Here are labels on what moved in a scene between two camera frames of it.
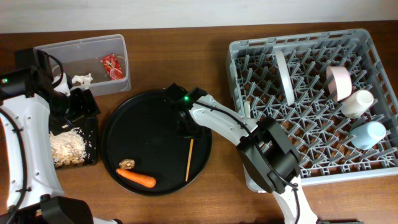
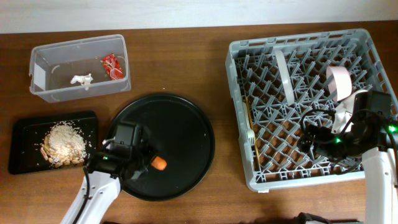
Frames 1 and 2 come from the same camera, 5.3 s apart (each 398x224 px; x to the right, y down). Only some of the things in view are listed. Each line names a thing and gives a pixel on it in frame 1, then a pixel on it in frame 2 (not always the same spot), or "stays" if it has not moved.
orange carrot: x=143 y=180 -> x=158 y=163
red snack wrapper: x=112 y=67 stays
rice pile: x=69 y=142 stays
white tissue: x=85 y=79 stays
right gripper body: x=189 y=129 -> x=328 y=143
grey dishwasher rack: x=332 y=94 stays
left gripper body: x=68 y=109 -> x=142 y=156
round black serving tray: x=141 y=134 stays
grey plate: x=286 y=77 stays
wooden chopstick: x=189 y=159 -> x=253 y=129
